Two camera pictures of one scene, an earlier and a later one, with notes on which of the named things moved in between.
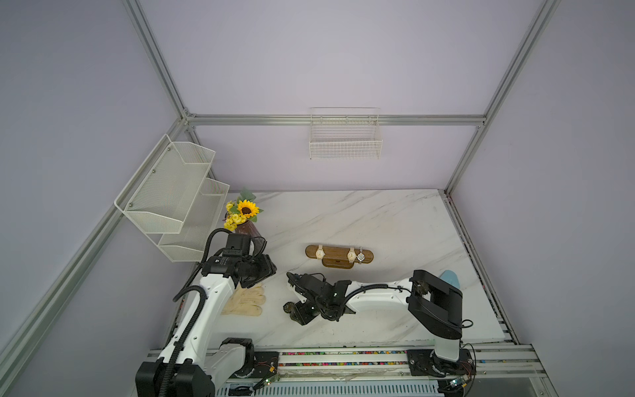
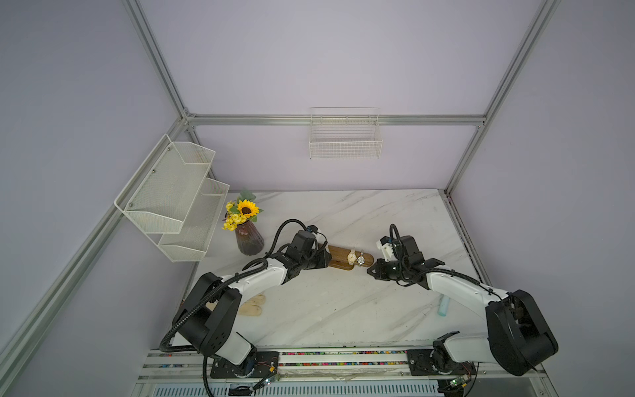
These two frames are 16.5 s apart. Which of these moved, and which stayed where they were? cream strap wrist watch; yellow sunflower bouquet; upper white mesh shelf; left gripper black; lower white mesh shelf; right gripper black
Moved: left gripper black; right gripper black
Stayed: upper white mesh shelf; yellow sunflower bouquet; cream strap wrist watch; lower white mesh shelf
